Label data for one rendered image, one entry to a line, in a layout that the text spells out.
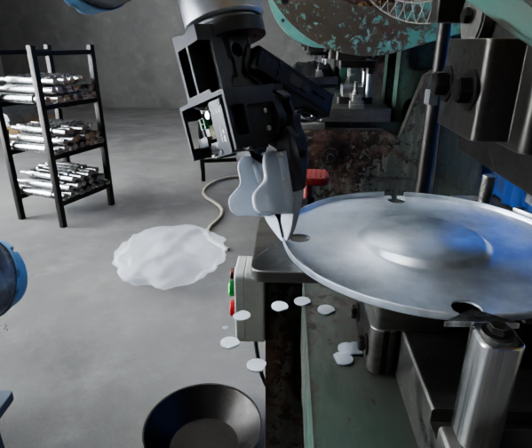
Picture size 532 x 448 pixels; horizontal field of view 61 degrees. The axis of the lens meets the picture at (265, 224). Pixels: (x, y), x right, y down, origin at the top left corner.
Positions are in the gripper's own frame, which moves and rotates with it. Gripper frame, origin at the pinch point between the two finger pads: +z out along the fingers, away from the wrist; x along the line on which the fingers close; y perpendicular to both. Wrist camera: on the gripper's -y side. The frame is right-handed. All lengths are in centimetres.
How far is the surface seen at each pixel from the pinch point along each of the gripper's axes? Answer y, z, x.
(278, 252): 3.1, 1.9, 1.1
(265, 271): 6.7, 2.6, 2.7
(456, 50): -11.5, -12.9, 14.9
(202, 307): -56, 44, -118
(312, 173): -26.5, -2.8, -19.1
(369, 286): 2.6, 5.0, 10.8
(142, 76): -334, -166, -588
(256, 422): -28, 58, -58
